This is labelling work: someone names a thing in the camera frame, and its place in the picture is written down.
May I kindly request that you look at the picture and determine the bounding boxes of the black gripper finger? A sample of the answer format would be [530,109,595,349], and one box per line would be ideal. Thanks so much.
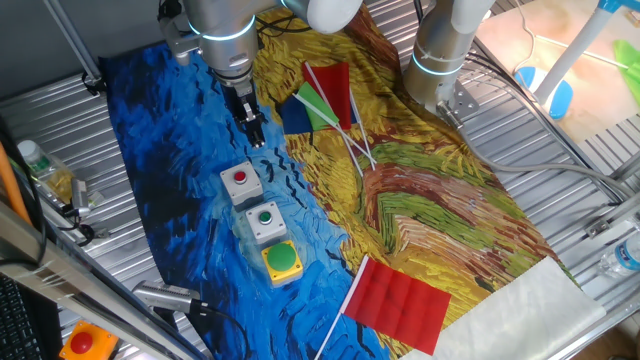
[253,112,267,149]
[243,112,260,148]

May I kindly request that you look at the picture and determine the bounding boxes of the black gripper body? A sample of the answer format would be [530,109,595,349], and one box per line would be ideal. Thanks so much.
[221,79,260,124]

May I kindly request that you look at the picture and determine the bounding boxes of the grey box red button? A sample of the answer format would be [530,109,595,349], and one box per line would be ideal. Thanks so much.
[219,160,265,211]

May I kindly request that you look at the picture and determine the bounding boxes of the grey box small green button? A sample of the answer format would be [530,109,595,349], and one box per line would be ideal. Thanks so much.
[244,200,290,246]

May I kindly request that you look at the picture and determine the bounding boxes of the small green flag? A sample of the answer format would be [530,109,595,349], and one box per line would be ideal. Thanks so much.
[292,81,377,166]

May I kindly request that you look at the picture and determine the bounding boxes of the small red flag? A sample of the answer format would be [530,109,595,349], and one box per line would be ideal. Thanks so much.
[301,61,365,179]

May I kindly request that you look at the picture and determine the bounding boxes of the yellow box green mushroom button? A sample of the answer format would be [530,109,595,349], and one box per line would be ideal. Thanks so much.
[260,241,305,288]

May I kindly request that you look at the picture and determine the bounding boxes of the black pole clamp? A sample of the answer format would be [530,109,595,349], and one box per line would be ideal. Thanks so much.
[82,72,107,97]

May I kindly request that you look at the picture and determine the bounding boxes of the grey metal pole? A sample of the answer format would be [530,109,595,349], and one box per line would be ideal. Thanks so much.
[42,0,105,85]

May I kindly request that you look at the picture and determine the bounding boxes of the painted blue yellow cloth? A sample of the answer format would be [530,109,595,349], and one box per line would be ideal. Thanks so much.
[98,2,608,360]

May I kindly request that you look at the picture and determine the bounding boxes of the clear bottle yellow contents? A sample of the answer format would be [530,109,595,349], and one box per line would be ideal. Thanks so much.
[17,139,77,205]

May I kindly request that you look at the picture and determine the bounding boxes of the large red flag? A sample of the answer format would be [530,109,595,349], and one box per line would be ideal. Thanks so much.
[313,254,453,360]

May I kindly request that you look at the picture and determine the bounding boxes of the orange tube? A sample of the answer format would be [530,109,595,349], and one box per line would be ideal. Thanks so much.
[0,141,32,226]

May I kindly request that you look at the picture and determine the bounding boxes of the light wooden board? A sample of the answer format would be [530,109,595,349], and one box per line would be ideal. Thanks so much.
[473,0,640,145]

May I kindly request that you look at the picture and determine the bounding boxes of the orange emergency stop box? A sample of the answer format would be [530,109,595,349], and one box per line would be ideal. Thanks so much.
[58,319,120,360]

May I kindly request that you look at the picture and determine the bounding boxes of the black keyboard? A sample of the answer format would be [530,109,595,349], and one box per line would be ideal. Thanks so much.
[0,273,45,360]

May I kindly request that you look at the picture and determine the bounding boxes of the white blue stand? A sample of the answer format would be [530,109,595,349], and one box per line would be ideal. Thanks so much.
[513,0,640,120]

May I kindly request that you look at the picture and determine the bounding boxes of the bright green object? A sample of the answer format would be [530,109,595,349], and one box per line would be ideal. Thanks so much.
[612,38,640,107]

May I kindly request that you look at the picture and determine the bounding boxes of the clear water bottle blue label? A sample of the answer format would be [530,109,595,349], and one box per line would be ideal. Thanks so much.
[597,233,640,280]

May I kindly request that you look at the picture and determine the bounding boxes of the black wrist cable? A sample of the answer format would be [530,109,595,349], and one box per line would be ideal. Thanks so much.
[254,12,314,37]

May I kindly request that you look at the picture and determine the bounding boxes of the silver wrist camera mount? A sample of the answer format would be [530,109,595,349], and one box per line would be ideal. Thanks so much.
[157,0,202,67]

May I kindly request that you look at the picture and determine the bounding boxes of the black camera cable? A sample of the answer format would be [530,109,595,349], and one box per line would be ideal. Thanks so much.
[189,298,252,360]

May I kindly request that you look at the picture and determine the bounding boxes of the small silver camera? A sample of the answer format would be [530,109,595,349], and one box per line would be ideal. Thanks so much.
[69,177,92,219]

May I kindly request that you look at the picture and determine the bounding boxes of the silver ribbed camera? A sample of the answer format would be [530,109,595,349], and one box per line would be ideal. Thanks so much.
[131,279,202,315]

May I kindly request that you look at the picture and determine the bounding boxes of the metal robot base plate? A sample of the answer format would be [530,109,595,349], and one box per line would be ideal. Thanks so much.
[436,78,481,121]

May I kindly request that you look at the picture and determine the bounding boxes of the aluminium frame bar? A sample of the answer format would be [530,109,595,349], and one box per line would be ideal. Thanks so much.
[0,198,206,360]

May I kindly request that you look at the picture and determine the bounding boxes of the black base cable bundle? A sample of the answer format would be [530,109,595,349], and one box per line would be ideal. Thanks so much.
[462,47,626,204]

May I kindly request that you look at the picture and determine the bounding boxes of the grey corrugated hose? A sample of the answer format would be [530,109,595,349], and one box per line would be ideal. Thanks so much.
[435,101,636,199]

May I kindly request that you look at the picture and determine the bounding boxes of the aluminium profile bracket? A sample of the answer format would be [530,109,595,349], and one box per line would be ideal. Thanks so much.
[584,192,640,240]

